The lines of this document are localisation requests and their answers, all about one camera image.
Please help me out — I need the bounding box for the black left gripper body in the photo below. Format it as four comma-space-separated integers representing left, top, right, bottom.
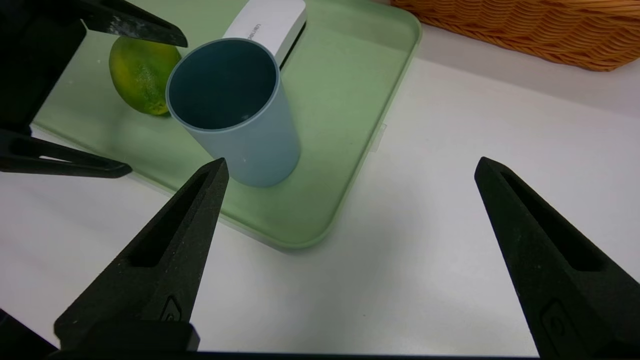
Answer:
0, 0, 88, 136

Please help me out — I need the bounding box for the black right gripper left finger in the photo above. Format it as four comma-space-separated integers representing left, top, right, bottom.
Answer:
54, 157, 230, 352

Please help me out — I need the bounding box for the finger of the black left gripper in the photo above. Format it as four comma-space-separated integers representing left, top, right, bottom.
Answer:
75, 0, 189, 48
0, 129, 133, 179

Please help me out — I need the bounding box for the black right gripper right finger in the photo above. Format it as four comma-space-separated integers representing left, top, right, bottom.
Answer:
474, 156, 640, 359

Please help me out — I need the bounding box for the green lime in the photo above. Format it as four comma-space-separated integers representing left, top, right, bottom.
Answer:
109, 36, 182, 117

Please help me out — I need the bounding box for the white whiteboard eraser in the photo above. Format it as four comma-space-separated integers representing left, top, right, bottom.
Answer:
222, 0, 307, 66

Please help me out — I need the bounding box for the blue-grey plastic cup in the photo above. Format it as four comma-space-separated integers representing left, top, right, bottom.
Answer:
165, 38, 302, 189

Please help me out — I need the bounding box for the orange wicker basket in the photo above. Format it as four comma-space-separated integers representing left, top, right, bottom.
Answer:
390, 0, 640, 72

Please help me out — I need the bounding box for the light green plastic tray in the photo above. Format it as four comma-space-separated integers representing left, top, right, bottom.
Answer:
31, 0, 422, 251

